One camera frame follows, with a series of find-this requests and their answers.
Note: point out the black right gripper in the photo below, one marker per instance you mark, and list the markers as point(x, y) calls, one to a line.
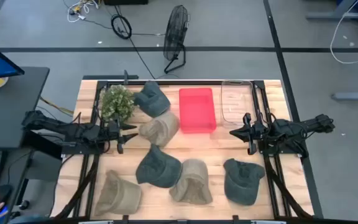
point(258, 132)

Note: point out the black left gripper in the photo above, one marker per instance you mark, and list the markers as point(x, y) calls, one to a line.
point(110, 132)

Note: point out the clear plastic bin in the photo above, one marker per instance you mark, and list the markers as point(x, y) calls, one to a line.
point(236, 102)

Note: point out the tan cap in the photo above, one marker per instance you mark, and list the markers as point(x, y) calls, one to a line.
point(118, 196)
point(193, 183)
point(160, 129)

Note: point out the dark grey cap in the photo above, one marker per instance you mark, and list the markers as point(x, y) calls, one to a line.
point(152, 99)
point(242, 183)
point(158, 169)

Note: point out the red plastic bin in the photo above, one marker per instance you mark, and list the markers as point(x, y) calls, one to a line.
point(197, 110)

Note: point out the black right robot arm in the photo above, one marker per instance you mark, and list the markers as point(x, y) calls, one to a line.
point(294, 127)

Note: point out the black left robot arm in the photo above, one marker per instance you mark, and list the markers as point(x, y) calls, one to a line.
point(61, 127)

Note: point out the green artificial plant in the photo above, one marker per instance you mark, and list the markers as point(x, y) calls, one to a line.
point(117, 102)

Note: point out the black floor fan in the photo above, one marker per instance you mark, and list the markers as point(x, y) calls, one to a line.
point(175, 31)

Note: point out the grey table foot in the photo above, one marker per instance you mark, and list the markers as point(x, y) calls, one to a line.
point(353, 96)

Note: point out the black desk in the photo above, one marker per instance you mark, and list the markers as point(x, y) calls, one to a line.
point(8, 109)

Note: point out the small black round knob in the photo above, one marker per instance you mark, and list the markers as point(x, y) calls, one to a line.
point(24, 204)

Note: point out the black computer mouse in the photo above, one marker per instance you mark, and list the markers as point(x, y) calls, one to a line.
point(3, 193)

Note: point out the grey table leg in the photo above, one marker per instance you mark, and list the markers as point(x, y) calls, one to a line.
point(337, 14)

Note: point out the black aluminium table frame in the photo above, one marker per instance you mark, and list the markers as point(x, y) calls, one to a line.
point(180, 82)

